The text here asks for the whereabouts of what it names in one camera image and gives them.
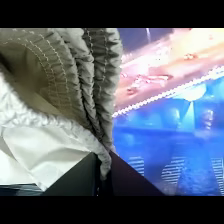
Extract beige shorts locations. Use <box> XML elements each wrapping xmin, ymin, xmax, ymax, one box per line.
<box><xmin>0</xmin><ymin>28</ymin><xmax>125</xmax><ymax>193</ymax></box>

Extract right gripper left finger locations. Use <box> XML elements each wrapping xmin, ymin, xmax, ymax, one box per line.
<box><xmin>42</xmin><ymin>152</ymin><xmax>102</xmax><ymax>197</ymax></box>

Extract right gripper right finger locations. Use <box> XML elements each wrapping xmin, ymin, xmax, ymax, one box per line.
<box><xmin>105</xmin><ymin>150</ymin><xmax>165</xmax><ymax>197</ymax></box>

